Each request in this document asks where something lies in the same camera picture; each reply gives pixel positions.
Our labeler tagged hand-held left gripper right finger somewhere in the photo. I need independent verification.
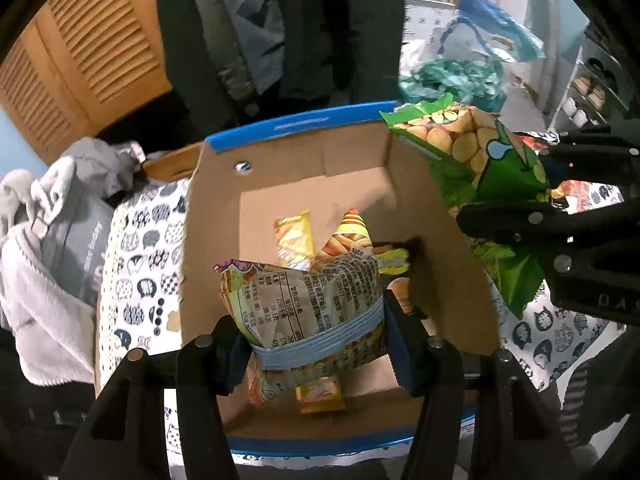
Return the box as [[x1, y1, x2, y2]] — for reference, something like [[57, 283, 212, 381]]
[[382, 291, 576, 480]]

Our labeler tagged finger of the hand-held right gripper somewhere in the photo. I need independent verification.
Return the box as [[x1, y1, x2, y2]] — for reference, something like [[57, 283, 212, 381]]
[[537, 122, 640, 183], [456, 200, 640, 273]]

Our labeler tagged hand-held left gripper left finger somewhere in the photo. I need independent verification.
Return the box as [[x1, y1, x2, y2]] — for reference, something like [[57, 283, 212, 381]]
[[59, 316, 251, 480]]

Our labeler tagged orange and black snack bag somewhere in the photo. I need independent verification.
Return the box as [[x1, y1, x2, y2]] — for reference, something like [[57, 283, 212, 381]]
[[515, 131, 601, 201]]

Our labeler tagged beige printed snack packet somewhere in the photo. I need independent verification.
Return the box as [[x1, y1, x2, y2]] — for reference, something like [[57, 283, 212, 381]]
[[214, 252, 388, 406]]

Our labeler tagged green biscuit snack bag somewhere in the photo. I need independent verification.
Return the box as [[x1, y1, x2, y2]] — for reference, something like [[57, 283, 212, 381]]
[[380, 93, 556, 318]]

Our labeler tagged cardboard box with blue rim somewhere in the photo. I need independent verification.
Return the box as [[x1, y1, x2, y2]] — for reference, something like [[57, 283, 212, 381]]
[[178, 101, 503, 458]]

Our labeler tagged dark packet with bun picture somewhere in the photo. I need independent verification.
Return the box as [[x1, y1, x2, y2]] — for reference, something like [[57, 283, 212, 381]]
[[387, 277, 428, 318]]

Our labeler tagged shoe rack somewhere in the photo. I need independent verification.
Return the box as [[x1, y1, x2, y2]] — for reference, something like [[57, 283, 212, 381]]
[[547, 25, 636, 131]]

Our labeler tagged small orange snack packet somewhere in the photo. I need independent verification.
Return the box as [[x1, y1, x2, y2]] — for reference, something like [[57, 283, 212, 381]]
[[295, 376, 347, 415]]

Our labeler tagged black and yellow snack packet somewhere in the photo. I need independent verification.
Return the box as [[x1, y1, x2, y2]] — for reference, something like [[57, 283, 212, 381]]
[[372, 237, 421, 277]]

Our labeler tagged striped cloth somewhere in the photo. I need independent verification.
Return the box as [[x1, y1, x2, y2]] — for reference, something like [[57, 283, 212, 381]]
[[557, 360, 596, 436]]

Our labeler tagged striped yellow snack bag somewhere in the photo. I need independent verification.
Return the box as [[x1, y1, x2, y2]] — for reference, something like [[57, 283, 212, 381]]
[[312, 206, 376, 271]]

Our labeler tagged cat printed cloth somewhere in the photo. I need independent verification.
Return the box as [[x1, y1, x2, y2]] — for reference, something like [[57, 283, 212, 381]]
[[95, 175, 626, 480]]

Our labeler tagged small yellow snack packet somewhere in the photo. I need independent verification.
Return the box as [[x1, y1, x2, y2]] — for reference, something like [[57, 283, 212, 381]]
[[273, 210, 316, 268]]

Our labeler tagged teal plastic bag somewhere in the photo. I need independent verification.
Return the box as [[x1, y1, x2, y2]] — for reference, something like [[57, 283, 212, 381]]
[[397, 57, 506, 111]]

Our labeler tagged blue plastic bag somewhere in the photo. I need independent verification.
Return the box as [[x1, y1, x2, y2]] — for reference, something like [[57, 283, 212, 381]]
[[437, 0, 546, 63]]

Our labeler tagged white plastic bag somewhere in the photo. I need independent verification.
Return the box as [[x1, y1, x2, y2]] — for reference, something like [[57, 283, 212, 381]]
[[400, 40, 451, 76]]

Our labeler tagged black garment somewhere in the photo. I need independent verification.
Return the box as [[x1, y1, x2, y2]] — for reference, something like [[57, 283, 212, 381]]
[[0, 327, 108, 466]]

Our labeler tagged grey bag with lettering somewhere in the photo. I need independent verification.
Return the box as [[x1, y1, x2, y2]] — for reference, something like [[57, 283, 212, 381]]
[[30, 170, 118, 311]]

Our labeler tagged grey white clothes pile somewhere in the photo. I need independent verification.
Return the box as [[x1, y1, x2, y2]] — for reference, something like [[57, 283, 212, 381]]
[[0, 167, 101, 386]]

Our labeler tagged white printed table cover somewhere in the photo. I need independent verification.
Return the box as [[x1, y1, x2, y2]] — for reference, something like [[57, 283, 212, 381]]
[[402, 2, 461, 51]]

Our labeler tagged grey hooded garment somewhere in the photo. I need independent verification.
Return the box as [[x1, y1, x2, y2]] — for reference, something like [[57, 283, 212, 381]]
[[65, 137, 146, 196]]

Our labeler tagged black hanging coat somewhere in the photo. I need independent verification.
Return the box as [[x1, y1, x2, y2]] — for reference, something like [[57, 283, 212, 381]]
[[280, 0, 406, 106]]

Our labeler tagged dark green hanging coat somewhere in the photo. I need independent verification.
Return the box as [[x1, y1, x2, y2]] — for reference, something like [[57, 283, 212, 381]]
[[152, 0, 241, 126]]

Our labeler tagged grey-blue hanging jacket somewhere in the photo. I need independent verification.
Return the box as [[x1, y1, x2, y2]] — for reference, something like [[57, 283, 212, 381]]
[[185, 0, 301, 111]]

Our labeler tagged wooden louvered door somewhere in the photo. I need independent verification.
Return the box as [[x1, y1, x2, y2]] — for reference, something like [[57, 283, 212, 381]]
[[0, 0, 173, 166]]

